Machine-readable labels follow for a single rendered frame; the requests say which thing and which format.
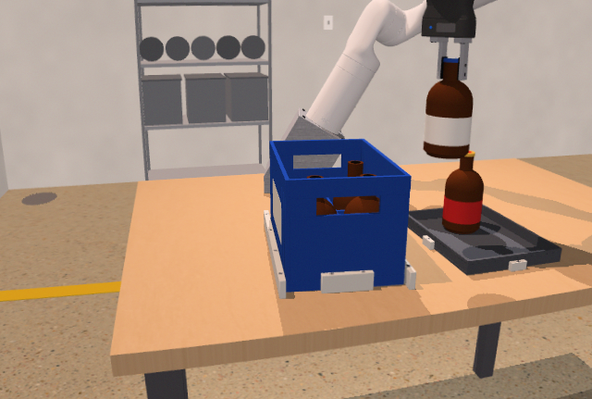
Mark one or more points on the blue plastic crate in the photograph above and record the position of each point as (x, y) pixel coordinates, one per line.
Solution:
(313, 244)

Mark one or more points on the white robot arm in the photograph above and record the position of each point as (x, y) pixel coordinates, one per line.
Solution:
(390, 26)

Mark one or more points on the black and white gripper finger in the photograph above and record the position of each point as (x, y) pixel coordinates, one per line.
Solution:
(463, 59)
(442, 53)

